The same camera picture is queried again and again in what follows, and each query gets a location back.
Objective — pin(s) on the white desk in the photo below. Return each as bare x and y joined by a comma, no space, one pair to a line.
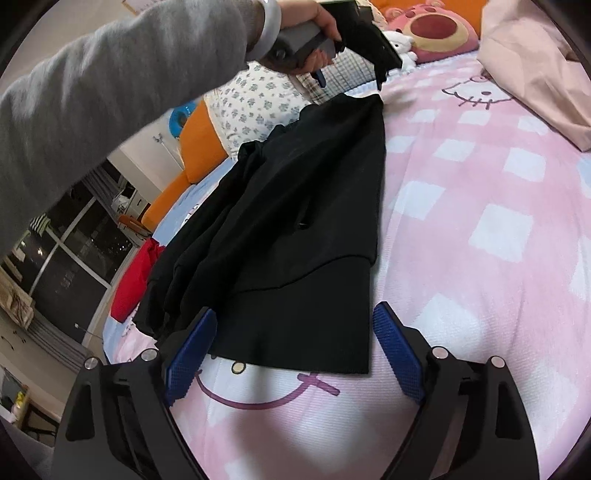
129,198

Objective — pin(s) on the white plush lamb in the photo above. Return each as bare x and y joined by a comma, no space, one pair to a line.
402,46

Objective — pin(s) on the person's left forearm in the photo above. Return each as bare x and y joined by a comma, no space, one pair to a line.
115,92

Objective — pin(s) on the pale pink jacket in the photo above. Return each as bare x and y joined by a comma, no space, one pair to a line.
531,60

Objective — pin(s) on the white floral pillow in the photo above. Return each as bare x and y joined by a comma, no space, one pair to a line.
249,106

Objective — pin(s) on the pink plush bear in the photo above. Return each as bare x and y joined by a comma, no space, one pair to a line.
438,27

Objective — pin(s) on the red sweater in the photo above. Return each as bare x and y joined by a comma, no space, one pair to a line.
134,277

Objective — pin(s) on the large window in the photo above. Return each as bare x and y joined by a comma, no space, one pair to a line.
69,240

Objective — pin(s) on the beige patchwork pillow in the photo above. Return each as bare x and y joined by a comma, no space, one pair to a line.
351,69

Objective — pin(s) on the grey curtain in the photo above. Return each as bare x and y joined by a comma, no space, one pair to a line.
64,346
104,182

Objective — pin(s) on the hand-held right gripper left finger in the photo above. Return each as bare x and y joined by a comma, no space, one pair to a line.
191,355

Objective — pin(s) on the person's left hand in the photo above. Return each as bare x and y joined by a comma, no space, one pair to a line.
304,14

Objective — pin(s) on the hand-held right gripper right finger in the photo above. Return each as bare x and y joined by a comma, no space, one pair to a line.
397,350

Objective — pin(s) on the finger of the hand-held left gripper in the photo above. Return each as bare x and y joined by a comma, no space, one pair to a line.
322,77
380,78

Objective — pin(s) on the black zip jacket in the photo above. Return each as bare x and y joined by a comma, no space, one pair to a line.
300,207

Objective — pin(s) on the pink checked printed blanket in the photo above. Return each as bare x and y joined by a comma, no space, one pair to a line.
461,207

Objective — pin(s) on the orange chair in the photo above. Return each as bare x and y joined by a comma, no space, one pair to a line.
136,224

